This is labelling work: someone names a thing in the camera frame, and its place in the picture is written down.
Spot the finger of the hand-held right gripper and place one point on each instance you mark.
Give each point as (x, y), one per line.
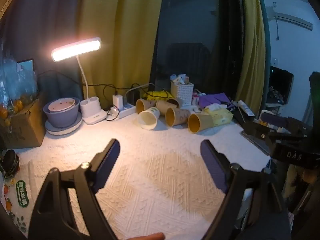
(275, 121)
(257, 132)

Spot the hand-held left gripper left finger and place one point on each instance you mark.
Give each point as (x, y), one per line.
(110, 160)

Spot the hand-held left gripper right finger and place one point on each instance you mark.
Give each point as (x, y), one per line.
(212, 165)

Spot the brown paper cup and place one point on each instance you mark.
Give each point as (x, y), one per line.
(178, 116)
(201, 122)
(145, 105)
(176, 102)
(163, 107)

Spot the white paper cup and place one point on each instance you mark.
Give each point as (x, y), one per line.
(150, 116)

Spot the person's left hand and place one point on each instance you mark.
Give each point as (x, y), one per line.
(147, 236)

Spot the white tube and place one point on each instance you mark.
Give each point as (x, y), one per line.
(245, 107)

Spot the dark monitor screen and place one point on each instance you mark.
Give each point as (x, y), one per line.
(280, 85)

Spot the yellow tissue pack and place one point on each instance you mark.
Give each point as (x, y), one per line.
(220, 116)

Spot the white textured tablecloth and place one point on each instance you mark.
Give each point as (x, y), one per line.
(150, 180)

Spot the white power strip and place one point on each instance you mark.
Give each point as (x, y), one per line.
(125, 111)

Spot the purple cloth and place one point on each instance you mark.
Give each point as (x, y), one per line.
(215, 100)

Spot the white round plate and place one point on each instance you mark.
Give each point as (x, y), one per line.
(62, 130)

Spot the white charger plug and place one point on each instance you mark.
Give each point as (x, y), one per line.
(117, 101)

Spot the purple plastic bowl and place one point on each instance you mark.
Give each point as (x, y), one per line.
(62, 118)

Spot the black power adapter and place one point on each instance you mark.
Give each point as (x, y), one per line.
(133, 96)

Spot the small pink white box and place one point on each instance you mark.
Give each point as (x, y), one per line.
(195, 98)

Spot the yellow curtain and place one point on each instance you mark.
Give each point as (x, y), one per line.
(120, 42)
(252, 55)

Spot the white plastic basket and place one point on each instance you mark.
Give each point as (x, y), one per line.
(182, 93)

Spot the yellow bag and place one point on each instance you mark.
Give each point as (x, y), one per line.
(160, 95)

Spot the cardboard box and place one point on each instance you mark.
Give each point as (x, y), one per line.
(23, 130)

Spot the black round tin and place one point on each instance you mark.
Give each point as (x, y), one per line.
(9, 163)

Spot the fruit print plastic bag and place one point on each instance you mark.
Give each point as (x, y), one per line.
(17, 200)

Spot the white air conditioner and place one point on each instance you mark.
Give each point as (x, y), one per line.
(292, 17)

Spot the white desk lamp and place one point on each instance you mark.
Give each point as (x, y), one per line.
(77, 48)

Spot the clear bag of oranges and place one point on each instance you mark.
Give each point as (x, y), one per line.
(15, 90)

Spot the dark window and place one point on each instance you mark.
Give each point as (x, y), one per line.
(190, 35)

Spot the wall socket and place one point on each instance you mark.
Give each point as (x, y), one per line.
(275, 61)

